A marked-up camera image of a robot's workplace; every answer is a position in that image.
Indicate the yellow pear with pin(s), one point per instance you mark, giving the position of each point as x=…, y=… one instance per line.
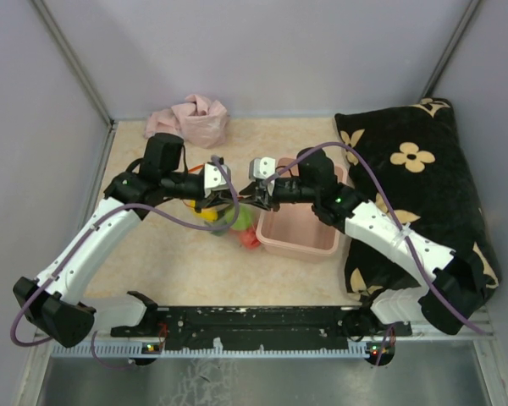
x=210, y=215

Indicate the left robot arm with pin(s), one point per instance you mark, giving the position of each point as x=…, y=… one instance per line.
x=54, y=301

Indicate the metal frame post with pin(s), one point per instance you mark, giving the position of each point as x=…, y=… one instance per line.
x=71, y=58
x=469, y=14

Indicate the pink crumpled cloth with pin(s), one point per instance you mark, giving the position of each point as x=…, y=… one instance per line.
x=198, y=120

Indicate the green apple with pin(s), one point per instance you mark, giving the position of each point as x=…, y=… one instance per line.
x=245, y=219

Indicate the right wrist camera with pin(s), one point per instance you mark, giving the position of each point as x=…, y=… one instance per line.
x=261, y=168

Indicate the left metal frame post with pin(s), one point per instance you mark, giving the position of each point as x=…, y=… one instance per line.
x=71, y=58

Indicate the black floral cushion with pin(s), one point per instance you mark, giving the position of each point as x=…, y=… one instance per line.
x=409, y=159

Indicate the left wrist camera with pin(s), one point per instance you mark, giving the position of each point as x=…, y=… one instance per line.
x=216, y=176

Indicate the clear zip top bag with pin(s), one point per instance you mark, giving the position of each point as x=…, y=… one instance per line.
x=228, y=215

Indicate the small red apple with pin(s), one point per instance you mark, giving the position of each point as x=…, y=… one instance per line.
x=248, y=238

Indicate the right metal frame post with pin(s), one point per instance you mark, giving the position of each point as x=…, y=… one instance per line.
x=469, y=14

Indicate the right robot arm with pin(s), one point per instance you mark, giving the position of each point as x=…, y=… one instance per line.
x=451, y=284

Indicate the pink plastic bin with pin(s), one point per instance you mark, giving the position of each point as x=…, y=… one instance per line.
x=295, y=232

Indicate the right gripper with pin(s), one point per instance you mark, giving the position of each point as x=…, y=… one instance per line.
x=259, y=196

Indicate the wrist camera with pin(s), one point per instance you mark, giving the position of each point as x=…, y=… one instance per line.
x=261, y=168
x=216, y=176

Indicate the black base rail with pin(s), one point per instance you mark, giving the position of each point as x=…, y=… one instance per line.
x=252, y=328

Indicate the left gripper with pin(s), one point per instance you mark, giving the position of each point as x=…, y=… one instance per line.
x=215, y=199

